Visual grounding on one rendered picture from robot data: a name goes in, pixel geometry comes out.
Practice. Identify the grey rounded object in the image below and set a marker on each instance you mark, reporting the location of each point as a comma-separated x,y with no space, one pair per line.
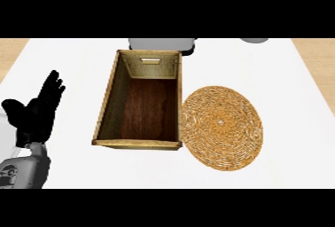
254,40

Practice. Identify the rectangular wicker basket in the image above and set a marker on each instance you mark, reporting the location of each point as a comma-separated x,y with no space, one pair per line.
147,106

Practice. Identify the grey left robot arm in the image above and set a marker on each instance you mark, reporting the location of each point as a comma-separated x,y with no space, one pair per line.
24,170

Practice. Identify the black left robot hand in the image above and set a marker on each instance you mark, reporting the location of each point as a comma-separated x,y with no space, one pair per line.
38,115

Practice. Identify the grey appliance with black base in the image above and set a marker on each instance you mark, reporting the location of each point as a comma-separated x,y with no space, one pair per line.
163,45

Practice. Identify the round woven placemat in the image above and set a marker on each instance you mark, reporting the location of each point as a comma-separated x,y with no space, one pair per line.
222,128

